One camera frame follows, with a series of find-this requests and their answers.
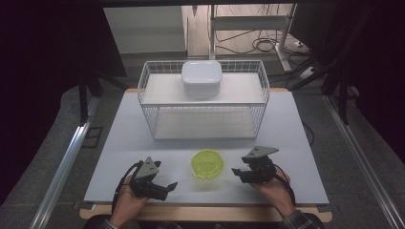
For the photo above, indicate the person's right hand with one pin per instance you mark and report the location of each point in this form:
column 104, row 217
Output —
column 280, row 197

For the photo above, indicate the black stand leg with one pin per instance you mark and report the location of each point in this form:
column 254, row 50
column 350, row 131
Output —
column 83, row 98
column 343, row 101

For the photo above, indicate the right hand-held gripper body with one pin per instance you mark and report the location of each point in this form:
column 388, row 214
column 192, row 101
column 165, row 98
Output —
column 261, row 173

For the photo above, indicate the white desk frame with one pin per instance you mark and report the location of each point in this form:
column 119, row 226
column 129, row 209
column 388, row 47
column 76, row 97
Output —
column 248, row 22

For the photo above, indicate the yellow-green translucent bowl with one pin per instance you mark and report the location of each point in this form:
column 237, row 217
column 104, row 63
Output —
column 207, row 165

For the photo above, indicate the aluminium rail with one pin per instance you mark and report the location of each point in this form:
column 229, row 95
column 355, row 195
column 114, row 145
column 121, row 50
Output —
column 363, row 159
column 63, row 168

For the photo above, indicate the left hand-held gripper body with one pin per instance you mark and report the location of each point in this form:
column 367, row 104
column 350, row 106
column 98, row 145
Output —
column 146, row 187

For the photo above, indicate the person's left hand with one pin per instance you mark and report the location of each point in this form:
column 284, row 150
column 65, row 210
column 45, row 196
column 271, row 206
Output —
column 125, row 206

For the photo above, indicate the white square bowl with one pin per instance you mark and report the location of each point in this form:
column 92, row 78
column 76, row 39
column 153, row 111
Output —
column 201, row 76

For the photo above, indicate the white power strip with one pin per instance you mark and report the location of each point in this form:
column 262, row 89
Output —
column 307, row 72

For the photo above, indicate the white panel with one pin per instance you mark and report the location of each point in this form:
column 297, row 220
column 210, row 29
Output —
column 144, row 28

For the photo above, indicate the black curtain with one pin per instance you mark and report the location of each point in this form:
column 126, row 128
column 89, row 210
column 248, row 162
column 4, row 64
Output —
column 38, row 79
column 379, row 63

